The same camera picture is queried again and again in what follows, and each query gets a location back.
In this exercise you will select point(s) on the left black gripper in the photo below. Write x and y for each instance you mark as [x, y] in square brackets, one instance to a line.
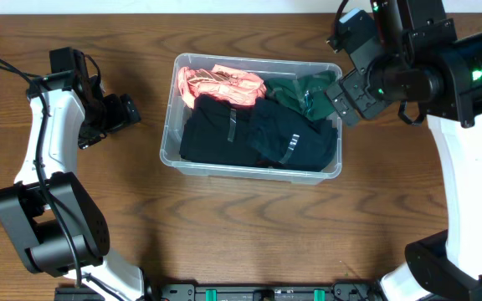
[128, 108]

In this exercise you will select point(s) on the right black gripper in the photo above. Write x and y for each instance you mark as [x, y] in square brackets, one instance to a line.
[367, 86]

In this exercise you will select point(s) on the black garment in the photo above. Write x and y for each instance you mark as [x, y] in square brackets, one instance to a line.
[217, 133]

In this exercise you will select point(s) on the dark green garment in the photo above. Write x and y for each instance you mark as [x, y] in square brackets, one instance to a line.
[305, 95]

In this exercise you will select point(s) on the pink printed t-shirt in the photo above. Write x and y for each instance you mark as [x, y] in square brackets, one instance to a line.
[223, 83]

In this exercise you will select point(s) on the navy garment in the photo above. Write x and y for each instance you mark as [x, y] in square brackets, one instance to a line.
[286, 138]

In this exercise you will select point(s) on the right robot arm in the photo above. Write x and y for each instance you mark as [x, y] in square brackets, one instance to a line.
[448, 264]

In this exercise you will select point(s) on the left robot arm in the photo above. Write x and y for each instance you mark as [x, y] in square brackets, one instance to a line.
[51, 220]

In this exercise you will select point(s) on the clear plastic storage bin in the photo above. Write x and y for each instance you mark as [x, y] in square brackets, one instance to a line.
[178, 113]

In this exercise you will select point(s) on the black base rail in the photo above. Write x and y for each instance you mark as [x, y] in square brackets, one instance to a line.
[354, 291]

